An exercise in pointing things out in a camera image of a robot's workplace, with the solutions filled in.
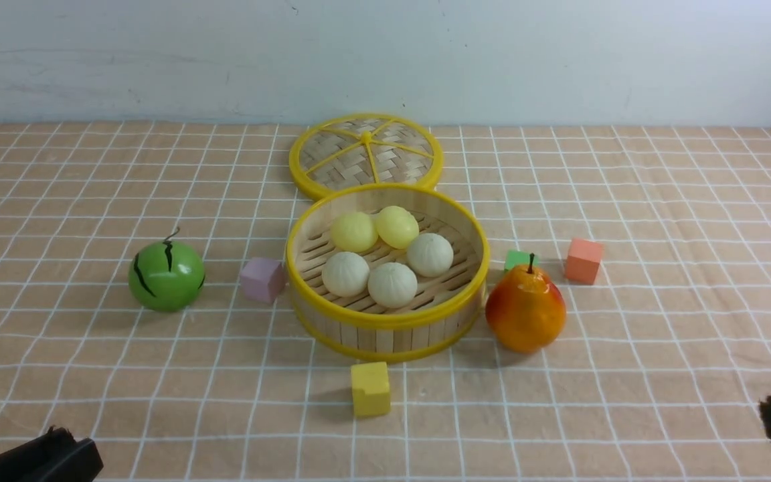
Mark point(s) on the yellow cube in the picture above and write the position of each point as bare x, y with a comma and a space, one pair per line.
370, 389

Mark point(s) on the green cube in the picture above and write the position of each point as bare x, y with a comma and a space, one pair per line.
515, 258

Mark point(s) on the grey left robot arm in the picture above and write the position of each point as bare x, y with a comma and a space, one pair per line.
54, 456

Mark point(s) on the woven steamer lid yellow rim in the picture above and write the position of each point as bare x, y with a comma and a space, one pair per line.
364, 148

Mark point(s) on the orange cube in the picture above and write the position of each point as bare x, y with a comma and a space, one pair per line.
583, 261

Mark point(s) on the pink cube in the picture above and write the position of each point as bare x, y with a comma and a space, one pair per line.
263, 279

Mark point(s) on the checkered peach tablecloth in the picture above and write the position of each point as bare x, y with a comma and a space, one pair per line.
657, 376

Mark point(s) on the white bun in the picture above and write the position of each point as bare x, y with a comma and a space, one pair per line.
392, 285
345, 274
430, 255

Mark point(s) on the green toy watermelon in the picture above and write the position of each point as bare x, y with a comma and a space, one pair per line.
166, 276

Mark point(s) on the orange toy pear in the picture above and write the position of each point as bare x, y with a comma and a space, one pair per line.
526, 310

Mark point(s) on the bamboo steamer tray yellow rim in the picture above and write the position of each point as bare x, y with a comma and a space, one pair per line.
444, 308

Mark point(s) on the yellow bun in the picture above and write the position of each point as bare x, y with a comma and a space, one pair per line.
396, 226
354, 231

